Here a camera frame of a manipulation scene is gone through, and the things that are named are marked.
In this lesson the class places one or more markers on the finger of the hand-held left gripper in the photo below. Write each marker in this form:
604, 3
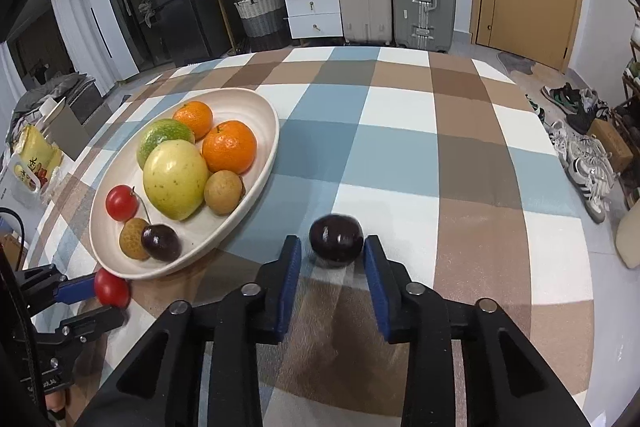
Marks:
95, 319
75, 289

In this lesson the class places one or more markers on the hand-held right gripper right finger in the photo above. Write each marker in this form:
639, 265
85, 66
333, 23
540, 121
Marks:
380, 292

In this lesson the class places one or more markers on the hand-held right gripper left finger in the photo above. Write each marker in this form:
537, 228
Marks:
287, 292

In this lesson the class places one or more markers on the red cherry tomato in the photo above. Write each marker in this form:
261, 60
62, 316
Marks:
112, 289
122, 203

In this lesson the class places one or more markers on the dark purple plum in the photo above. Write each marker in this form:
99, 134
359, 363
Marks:
336, 241

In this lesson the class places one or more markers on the brown longan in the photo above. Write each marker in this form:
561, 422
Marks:
131, 239
225, 193

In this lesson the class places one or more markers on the dark cherry with stem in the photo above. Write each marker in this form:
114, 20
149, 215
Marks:
161, 243

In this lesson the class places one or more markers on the orange mandarin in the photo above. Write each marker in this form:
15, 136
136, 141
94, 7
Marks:
230, 147
194, 119

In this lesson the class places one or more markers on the cream round plate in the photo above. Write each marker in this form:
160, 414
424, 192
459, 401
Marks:
240, 127

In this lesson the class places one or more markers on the person's left hand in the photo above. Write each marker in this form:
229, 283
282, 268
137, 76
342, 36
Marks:
56, 404

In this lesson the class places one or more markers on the checkered tablecloth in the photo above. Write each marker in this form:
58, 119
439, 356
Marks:
425, 157

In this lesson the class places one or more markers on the yellow plastic bag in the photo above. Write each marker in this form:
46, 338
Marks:
37, 152

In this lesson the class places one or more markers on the grey cardboard boxes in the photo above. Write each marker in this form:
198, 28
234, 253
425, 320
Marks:
80, 117

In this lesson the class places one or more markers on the white striped sneaker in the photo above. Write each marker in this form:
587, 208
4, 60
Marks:
590, 187

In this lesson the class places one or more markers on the cream cushion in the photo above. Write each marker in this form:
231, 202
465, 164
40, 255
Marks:
631, 237

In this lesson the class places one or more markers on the grey floor mat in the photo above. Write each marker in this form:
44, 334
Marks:
515, 63

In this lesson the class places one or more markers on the dark sneakers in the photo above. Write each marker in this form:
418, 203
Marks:
567, 99

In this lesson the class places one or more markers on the brown cardboard box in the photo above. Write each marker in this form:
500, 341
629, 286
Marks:
610, 146

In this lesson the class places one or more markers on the grey wicker basket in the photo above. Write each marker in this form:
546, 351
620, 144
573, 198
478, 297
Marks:
260, 14

